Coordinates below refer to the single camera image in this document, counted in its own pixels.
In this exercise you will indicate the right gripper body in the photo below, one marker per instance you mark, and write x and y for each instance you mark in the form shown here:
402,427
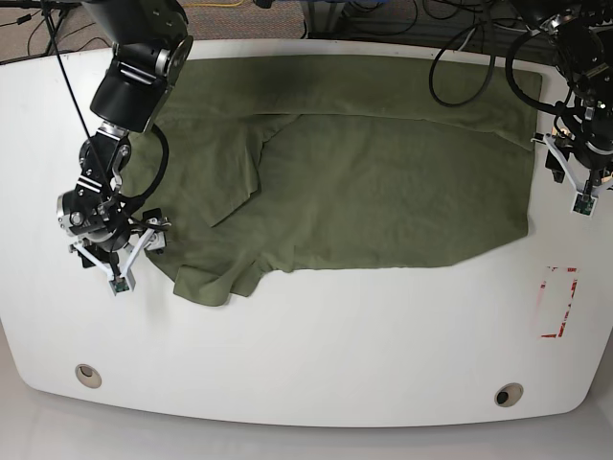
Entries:
117,254

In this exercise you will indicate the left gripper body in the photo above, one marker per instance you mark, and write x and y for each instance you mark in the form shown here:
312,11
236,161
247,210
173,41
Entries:
587,170

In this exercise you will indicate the olive green t-shirt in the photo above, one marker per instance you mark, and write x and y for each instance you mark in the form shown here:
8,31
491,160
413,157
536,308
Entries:
333,162

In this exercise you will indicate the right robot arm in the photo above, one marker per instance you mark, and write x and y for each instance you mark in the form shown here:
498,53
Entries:
150,44

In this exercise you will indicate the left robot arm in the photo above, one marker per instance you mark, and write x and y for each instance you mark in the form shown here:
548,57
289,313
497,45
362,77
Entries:
581,35

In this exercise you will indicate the red tape rectangle marking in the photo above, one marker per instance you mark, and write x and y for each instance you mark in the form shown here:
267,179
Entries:
554,301

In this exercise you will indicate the black tripod stand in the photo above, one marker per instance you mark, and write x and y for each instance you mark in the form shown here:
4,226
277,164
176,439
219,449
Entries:
24,32

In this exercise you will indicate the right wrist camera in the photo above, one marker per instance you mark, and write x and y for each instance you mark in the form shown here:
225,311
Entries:
120,284

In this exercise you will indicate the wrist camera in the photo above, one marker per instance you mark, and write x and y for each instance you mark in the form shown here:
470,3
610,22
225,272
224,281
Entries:
120,284
584,204

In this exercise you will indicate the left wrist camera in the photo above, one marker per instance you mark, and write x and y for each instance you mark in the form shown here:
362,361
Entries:
584,204

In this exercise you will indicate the left table cable grommet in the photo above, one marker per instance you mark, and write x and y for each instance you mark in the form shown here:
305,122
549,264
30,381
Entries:
88,376

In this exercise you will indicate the table cable grommet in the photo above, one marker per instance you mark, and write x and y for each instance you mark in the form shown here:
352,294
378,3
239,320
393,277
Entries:
509,395
88,376

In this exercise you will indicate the right table cable grommet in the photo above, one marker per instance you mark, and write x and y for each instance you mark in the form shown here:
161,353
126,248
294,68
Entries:
509,395

